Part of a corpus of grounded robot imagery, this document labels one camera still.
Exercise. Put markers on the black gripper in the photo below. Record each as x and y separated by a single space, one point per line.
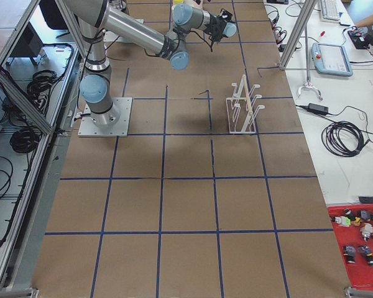
214 27

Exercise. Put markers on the light blue plastic cup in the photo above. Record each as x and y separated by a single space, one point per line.
229 30

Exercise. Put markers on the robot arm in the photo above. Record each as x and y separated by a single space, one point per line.
175 71

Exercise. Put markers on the white keyboard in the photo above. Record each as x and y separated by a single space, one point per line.
329 11

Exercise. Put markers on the teach pendant tablet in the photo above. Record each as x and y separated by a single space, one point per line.
331 59

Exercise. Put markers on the black power adapter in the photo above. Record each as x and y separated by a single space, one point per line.
317 109

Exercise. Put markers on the red parts bin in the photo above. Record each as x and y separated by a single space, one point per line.
353 227

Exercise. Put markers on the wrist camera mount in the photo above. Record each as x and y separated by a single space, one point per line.
225 15

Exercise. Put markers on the white wire cup rack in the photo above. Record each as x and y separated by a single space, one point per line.
242 109

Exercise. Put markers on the aluminium frame post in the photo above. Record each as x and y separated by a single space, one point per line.
296 32

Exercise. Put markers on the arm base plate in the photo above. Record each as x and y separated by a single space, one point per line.
113 123

